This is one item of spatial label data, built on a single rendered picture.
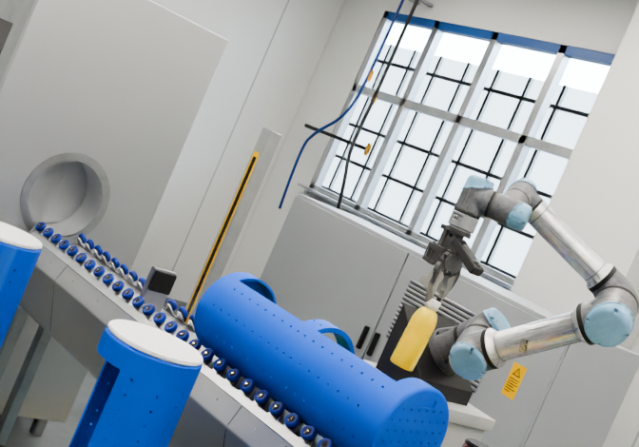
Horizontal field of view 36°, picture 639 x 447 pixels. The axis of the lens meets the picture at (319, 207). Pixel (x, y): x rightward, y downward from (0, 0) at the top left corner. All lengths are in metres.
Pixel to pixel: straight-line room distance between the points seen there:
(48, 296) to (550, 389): 2.04
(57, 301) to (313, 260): 1.88
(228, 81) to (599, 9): 3.00
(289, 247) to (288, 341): 2.74
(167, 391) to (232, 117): 5.43
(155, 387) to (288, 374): 0.40
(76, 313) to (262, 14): 4.58
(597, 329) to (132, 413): 1.24
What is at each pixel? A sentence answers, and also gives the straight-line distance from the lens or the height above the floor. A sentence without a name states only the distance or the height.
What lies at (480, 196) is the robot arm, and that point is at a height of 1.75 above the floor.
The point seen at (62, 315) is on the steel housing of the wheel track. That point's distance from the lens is 3.87.
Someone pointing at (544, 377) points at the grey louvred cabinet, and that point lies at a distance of 4.15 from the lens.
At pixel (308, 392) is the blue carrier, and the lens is 2.75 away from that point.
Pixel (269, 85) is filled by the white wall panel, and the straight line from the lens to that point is 8.04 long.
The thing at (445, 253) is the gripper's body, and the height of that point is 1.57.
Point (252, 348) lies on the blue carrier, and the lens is 2.94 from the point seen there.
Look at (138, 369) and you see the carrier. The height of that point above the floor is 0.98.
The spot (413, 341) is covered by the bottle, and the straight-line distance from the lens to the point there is 2.67.
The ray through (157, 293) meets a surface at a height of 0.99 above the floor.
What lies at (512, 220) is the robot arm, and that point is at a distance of 2.65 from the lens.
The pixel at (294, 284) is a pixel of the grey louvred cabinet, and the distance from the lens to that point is 5.44.
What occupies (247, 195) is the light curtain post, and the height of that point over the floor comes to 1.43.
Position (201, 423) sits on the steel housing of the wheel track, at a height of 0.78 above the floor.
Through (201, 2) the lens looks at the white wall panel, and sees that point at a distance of 7.66.
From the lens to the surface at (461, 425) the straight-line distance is 3.06.
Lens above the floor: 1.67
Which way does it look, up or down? 2 degrees down
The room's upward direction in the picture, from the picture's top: 24 degrees clockwise
